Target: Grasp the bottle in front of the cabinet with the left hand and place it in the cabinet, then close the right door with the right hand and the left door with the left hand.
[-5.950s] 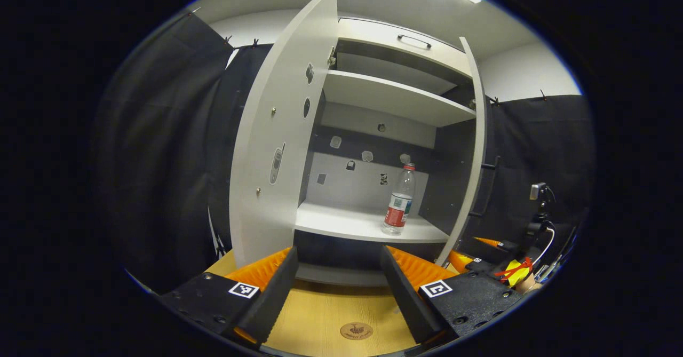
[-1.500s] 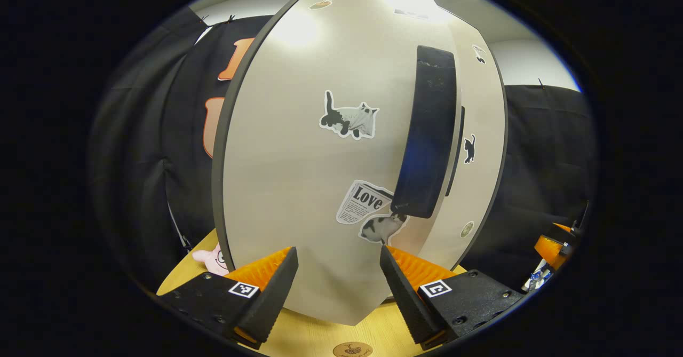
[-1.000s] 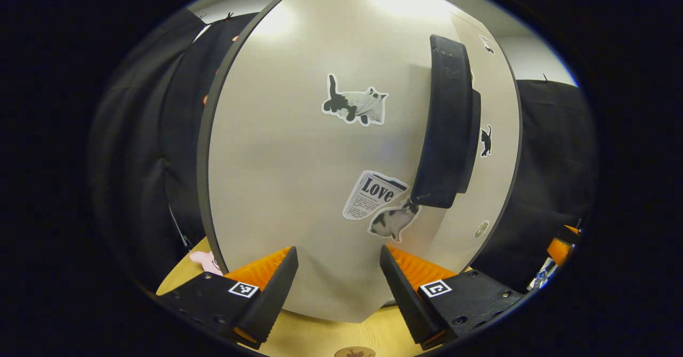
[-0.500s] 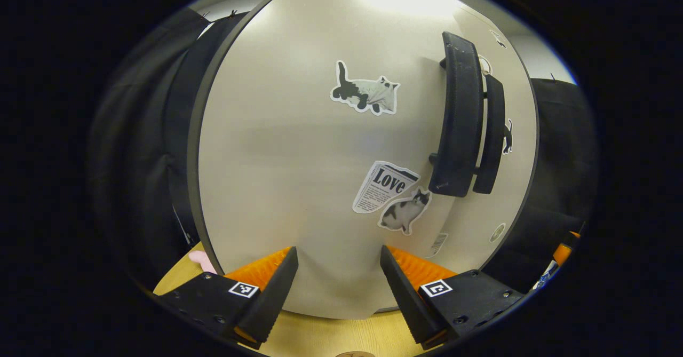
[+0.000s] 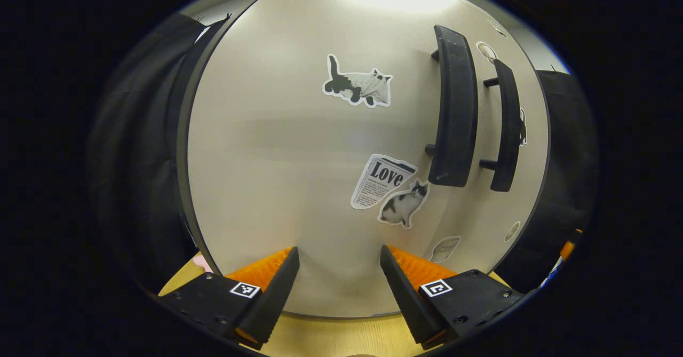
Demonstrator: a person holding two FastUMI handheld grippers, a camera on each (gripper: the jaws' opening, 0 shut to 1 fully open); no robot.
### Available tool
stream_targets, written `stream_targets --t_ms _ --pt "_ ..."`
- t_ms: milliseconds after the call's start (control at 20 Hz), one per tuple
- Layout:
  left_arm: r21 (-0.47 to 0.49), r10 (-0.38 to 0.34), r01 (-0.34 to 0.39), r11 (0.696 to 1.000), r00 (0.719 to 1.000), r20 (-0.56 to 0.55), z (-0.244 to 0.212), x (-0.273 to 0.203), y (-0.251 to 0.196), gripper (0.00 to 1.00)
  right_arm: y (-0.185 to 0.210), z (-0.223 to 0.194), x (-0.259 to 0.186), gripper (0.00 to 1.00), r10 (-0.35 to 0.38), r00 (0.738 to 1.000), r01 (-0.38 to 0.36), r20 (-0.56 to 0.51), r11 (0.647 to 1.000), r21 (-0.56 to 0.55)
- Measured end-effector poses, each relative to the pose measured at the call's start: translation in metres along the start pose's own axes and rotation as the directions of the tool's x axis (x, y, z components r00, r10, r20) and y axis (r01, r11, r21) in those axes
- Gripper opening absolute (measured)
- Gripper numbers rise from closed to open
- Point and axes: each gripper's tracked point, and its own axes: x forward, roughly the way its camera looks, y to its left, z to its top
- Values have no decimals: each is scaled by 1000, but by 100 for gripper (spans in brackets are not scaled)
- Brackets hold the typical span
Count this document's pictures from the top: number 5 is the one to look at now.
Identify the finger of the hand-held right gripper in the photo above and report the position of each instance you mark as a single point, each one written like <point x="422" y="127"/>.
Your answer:
<point x="568" y="250"/>

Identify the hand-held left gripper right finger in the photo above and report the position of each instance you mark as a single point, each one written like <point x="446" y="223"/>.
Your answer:
<point x="405" y="298"/>

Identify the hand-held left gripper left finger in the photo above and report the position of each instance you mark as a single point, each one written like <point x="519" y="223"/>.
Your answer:
<point x="277" y="293"/>

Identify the white cabinet door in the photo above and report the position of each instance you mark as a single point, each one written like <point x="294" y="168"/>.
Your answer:
<point x="277" y="149"/>
<point x="533" y="133"/>

